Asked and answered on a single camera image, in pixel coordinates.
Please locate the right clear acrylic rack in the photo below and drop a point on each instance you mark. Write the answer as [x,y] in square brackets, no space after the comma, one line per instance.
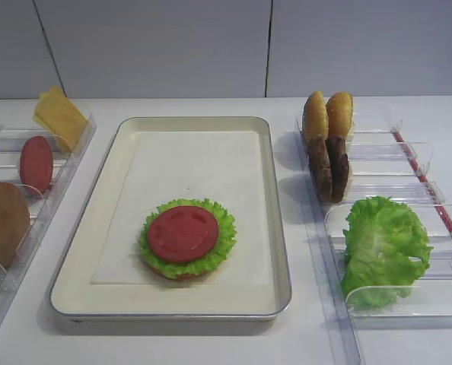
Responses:
[382,164]

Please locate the red tomato slice on burger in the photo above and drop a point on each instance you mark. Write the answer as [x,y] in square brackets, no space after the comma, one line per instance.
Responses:
[183,234]

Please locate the left top bun in rack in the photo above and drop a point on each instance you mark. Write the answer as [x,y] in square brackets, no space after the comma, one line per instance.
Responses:
[315,118]

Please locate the yellow cheese slices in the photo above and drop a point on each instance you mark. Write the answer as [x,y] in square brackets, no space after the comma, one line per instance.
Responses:
[56,113]

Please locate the white paper tray liner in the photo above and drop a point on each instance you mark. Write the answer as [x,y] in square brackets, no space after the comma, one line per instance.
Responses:
[224,167]

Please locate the green lettuce on bun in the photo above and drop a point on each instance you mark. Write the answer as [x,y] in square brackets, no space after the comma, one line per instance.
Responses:
[211,260]

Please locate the right top bun in rack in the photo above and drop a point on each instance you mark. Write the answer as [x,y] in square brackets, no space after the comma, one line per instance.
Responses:
[340,114]

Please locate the bottom bun on tray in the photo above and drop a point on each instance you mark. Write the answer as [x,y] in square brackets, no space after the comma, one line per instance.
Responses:
[182,277]

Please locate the left clear acrylic rack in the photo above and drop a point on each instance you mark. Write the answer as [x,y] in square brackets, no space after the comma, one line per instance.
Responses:
[16,127]

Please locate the brown bun in left rack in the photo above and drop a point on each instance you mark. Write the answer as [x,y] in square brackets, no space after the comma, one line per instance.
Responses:
[14,221]

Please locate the clear acrylic rack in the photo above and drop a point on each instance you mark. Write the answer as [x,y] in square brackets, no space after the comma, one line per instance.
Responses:
[16,127]
[382,164]

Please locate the loose green lettuce leaf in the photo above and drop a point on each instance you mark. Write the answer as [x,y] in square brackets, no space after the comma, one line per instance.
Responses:
[386,250]

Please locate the cream metal baking tray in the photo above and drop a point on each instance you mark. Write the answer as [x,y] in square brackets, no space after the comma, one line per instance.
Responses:
[73,293]

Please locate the red tomato slice in rack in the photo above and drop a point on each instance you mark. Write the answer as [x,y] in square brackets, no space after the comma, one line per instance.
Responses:
[36,165]

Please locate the brown meat patty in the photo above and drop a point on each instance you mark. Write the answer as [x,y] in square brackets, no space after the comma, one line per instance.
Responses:
[339,165]
[320,167]

